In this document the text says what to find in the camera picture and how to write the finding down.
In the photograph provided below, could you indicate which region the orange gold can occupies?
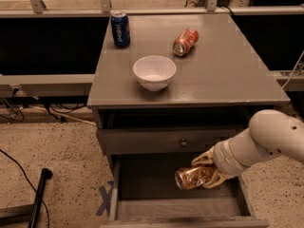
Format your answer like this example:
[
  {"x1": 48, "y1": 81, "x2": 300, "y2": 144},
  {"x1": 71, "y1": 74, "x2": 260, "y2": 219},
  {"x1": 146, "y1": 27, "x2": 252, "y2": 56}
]
[{"x1": 175, "y1": 166, "x2": 216, "y2": 190}]

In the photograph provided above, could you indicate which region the white plastic bowl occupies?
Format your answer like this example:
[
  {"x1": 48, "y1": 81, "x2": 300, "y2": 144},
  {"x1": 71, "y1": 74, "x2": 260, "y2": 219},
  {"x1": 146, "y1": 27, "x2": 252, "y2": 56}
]
[{"x1": 133, "y1": 55, "x2": 177, "y2": 91}]

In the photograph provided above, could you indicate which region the grey open middle drawer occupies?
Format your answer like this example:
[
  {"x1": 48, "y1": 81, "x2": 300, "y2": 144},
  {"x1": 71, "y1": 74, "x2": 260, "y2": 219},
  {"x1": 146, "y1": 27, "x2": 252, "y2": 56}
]
[{"x1": 102, "y1": 153, "x2": 269, "y2": 228}]

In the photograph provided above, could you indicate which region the black floor cable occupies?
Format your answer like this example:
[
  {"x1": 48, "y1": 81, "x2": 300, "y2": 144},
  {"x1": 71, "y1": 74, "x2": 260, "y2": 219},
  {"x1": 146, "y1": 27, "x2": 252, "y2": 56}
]
[{"x1": 0, "y1": 147, "x2": 52, "y2": 228}]

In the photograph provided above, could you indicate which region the red soda can lying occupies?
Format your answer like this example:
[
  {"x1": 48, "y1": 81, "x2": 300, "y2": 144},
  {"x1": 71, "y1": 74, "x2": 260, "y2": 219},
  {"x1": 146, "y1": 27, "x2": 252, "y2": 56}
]
[{"x1": 173, "y1": 28, "x2": 200, "y2": 56}]

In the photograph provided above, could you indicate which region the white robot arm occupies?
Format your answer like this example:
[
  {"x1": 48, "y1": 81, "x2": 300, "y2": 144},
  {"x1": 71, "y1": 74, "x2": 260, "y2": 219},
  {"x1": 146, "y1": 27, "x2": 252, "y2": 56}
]
[{"x1": 191, "y1": 109, "x2": 304, "y2": 188}]

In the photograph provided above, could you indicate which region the bundle of black cables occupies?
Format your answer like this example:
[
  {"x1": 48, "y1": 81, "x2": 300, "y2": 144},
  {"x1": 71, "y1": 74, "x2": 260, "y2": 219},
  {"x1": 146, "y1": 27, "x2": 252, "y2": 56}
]
[{"x1": 0, "y1": 87, "x2": 88, "y2": 124}]

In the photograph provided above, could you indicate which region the black metal stand leg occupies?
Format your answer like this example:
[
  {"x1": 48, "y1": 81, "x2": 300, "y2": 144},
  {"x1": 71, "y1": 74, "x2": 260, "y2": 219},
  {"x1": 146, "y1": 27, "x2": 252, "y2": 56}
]
[{"x1": 0, "y1": 167, "x2": 54, "y2": 228}]

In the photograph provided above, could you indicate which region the blue pepsi can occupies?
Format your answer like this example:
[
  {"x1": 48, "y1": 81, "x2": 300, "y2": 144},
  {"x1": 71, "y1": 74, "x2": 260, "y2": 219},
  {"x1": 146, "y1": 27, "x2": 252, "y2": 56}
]
[{"x1": 110, "y1": 11, "x2": 130, "y2": 48}]

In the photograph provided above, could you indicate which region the grey top drawer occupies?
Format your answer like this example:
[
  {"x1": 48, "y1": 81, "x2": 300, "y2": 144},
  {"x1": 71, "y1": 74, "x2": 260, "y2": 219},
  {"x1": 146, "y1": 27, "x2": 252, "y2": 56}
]
[{"x1": 97, "y1": 106, "x2": 260, "y2": 155}]

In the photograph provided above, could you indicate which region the grey wooden drawer cabinet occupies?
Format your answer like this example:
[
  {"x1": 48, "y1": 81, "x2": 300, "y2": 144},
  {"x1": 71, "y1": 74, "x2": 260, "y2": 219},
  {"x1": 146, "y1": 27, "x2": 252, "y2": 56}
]
[{"x1": 86, "y1": 12, "x2": 291, "y2": 228}]

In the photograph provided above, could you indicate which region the grey metal railing frame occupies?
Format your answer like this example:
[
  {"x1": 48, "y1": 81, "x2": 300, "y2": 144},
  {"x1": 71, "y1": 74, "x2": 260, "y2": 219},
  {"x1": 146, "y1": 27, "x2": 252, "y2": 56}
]
[{"x1": 0, "y1": 0, "x2": 304, "y2": 99}]

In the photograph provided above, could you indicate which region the white cable at right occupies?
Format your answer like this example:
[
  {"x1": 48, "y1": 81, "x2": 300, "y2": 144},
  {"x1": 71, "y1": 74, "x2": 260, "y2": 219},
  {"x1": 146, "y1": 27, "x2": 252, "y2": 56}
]
[{"x1": 280, "y1": 49, "x2": 304, "y2": 90}]

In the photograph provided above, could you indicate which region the round metal drawer knob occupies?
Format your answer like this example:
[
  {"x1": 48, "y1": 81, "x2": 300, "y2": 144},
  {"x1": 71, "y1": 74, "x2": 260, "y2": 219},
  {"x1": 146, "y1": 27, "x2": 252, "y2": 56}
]
[{"x1": 180, "y1": 139, "x2": 188, "y2": 148}]

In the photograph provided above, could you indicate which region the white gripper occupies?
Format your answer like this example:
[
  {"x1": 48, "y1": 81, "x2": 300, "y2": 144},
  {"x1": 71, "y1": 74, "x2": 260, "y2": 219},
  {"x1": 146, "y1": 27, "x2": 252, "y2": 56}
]
[{"x1": 191, "y1": 140, "x2": 245, "y2": 189}]

